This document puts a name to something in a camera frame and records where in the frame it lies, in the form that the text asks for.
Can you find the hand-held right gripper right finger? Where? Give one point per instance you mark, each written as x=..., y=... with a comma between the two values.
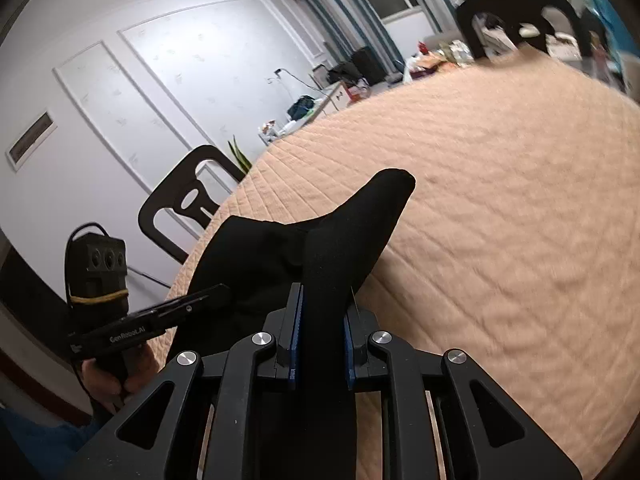
x=350, y=355

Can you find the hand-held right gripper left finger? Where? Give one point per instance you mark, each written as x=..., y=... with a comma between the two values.
x=295, y=340

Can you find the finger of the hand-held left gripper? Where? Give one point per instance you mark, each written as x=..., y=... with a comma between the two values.
x=200, y=296
x=170, y=317

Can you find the black pants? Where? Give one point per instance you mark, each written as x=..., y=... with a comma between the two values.
x=340, y=240

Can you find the person's left hand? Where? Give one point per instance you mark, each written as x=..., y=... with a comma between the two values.
x=100, y=382

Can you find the dark wooden chair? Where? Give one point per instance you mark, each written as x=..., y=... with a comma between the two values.
x=170, y=205
x=540, y=2

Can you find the green potted plant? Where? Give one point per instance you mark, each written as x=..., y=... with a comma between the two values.
x=240, y=157

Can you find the box of small packets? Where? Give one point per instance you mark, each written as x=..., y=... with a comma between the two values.
x=269, y=132

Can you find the person's blue clothing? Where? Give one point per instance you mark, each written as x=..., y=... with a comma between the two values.
x=35, y=450

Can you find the peach quilted blanket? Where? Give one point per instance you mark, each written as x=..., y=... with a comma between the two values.
x=500, y=210

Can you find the dark teal bag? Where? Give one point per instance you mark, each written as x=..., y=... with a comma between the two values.
x=301, y=107

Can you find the white low cabinet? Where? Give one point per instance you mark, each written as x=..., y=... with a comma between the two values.
x=337, y=97

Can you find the black bag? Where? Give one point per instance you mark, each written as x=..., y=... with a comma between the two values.
x=345, y=70

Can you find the black suitcase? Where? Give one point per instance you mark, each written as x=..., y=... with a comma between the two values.
x=369, y=65

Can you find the cluttered coffee table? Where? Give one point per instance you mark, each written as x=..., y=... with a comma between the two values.
x=440, y=60

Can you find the small red bottle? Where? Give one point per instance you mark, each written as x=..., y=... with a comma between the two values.
x=424, y=48

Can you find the blue plastic thermos jug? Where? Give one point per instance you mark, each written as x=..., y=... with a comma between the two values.
x=617, y=20

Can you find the white wall panel box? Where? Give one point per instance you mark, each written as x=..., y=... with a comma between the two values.
x=31, y=141

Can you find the leaning picture frame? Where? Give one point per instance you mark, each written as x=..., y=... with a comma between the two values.
x=320, y=75

